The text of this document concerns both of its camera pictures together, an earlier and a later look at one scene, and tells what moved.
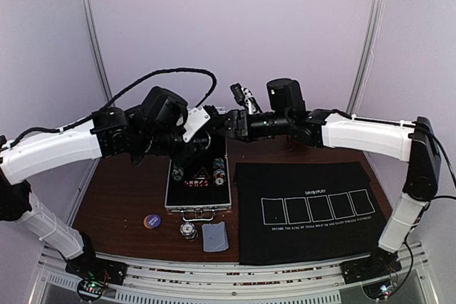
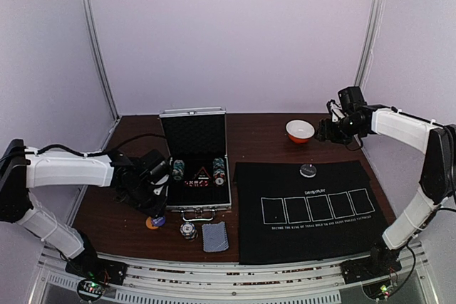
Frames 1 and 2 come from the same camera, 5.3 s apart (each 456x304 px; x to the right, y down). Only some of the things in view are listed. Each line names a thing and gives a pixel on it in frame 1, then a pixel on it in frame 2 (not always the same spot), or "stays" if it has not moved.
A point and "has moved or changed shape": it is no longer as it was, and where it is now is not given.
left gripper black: (183, 159) -> (159, 206)
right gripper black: (241, 124) -> (324, 132)
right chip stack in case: (219, 171) stays
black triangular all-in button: (202, 174) stays
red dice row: (197, 183) stays
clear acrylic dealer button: (201, 139) -> (308, 170)
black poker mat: (296, 211) stays
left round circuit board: (91, 290) stays
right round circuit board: (380, 290) stays
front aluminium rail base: (54, 282) stays
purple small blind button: (154, 221) has moved or changed shape
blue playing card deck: (215, 238) stays
